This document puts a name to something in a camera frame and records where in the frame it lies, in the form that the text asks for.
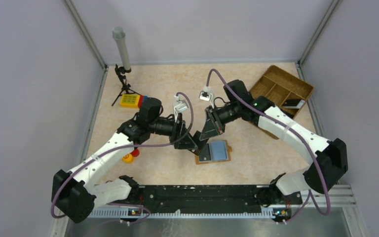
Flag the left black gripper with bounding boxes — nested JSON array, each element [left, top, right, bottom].
[[149, 112, 197, 149]]

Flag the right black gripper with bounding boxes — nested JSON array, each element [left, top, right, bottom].
[[199, 102, 240, 142]]

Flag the black credit card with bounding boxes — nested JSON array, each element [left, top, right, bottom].
[[191, 131, 209, 156], [198, 144, 212, 163]]

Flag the yellow leather card holder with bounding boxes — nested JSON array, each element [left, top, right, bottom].
[[195, 140, 232, 165]]

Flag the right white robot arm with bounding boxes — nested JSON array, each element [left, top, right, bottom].
[[199, 80, 348, 203]]

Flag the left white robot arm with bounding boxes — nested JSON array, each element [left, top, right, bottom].
[[50, 92, 198, 223]]

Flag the grey silver cards in tray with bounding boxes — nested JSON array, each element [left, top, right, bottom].
[[282, 99, 306, 110]]

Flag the red yellow button toy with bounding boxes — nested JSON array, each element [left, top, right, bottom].
[[122, 149, 140, 163]]

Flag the red blue toy bricks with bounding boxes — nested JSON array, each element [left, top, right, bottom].
[[138, 95, 148, 108]]

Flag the yellow toy brick block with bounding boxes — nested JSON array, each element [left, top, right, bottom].
[[119, 94, 141, 109]]

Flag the woven brown divided tray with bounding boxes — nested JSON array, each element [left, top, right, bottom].
[[248, 65, 315, 140]]

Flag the small black tripod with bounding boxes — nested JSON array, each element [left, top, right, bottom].
[[111, 64, 141, 106]]

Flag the grey cylinder on tripod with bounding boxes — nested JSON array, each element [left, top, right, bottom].
[[112, 26, 131, 73]]

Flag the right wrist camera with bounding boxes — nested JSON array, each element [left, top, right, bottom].
[[199, 86, 215, 108]]

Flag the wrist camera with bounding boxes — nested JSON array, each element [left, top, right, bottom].
[[173, 95, 189, 122], [199, 86, 215, 108]]

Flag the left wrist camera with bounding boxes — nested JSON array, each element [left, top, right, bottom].
[[173, 95, 189, 122]]

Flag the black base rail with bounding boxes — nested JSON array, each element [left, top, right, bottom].
[[123, 185, 303, 214]]

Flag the grey slotted cable duct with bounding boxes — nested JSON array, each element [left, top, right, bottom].
[[88, 207, 276, 219]]

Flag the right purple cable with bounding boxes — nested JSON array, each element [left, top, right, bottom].
[[206, 69, 332, 225]]

